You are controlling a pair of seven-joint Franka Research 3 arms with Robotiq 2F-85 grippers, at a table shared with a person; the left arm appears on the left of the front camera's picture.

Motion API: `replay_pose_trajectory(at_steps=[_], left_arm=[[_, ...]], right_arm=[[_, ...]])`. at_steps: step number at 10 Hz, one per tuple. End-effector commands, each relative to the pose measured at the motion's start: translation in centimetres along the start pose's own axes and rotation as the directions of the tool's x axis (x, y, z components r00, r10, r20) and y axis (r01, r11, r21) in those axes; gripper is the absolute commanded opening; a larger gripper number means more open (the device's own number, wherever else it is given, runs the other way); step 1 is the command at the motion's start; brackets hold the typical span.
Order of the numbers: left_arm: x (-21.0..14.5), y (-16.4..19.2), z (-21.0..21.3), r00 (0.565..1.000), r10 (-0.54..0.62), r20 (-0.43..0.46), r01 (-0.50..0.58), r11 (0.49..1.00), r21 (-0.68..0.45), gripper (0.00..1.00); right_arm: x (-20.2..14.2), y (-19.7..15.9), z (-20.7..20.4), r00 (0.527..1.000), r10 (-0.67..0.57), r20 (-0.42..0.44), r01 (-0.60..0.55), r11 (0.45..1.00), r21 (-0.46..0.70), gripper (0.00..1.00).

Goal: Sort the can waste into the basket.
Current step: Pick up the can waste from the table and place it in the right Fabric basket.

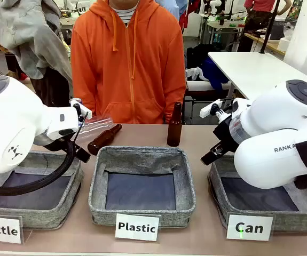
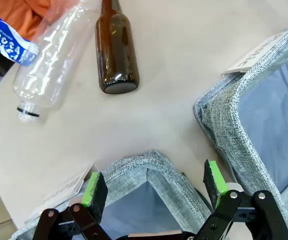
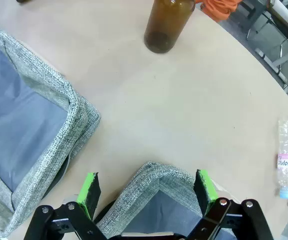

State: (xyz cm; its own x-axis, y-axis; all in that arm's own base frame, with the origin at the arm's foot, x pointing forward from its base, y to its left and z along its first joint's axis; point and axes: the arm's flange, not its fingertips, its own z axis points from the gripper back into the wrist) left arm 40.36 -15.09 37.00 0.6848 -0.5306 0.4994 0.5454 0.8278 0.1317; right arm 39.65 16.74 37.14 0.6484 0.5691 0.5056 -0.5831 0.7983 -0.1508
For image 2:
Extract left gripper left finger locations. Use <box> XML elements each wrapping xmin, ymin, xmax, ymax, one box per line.
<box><xmin>32</xmin><ymin>171</ymin><xmax>124</xmax><ymax>240</ymax></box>

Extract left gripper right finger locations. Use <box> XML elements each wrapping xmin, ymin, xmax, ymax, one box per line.
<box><xmin>196</xmin><ymin>159</ymin><xmax>288</xmax><ymax>240</ymax></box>

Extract large clear plastic bottle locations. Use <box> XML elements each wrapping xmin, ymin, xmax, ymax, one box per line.
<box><xmin>13</xmin><ymin>0</ymin><xmax>102</xmax><ymax>123</ymax></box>

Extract brown glass bottle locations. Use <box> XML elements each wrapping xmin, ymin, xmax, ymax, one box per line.
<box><xmin>95</xmin><ymin>0</ymin><xmax>140</xmax><ymax>95</ymax></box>

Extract blue Pocari Sweat can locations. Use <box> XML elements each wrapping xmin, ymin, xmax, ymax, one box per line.
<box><xmin>0</xmin><ymin>14</ymin><xmax>41</xmax><ymax>66</ymax></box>

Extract grey fabric basket Bottle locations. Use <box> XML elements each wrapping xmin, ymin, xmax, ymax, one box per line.
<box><xmin>11</xmin><ymin>149</ymin><xmax>214</xmax><ymax>240</ymax></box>

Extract grey fabric basket Plastic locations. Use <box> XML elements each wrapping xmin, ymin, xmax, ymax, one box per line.
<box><xmin>193</xmin><ymin>19</ymin><xmax>288</xmax><ymax>238</ymax></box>

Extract white sign Bottle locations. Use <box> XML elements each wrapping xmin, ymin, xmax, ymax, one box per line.
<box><xmin>25</xmin><ymin>163</ymin><xmax>96</xmax><ymax>223</ymax></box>

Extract white sign Plastic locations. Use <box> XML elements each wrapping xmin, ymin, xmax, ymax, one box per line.
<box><xmin>221</xmin><ymin>31</ymin><xmax>288</xmax><ymax>76</ymax></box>

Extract person in orange hoodie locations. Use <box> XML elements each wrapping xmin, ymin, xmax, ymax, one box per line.
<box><xmin>0</xmin><ymin>0</ymin><xmax>59</xmax><ymax>41</ymax></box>

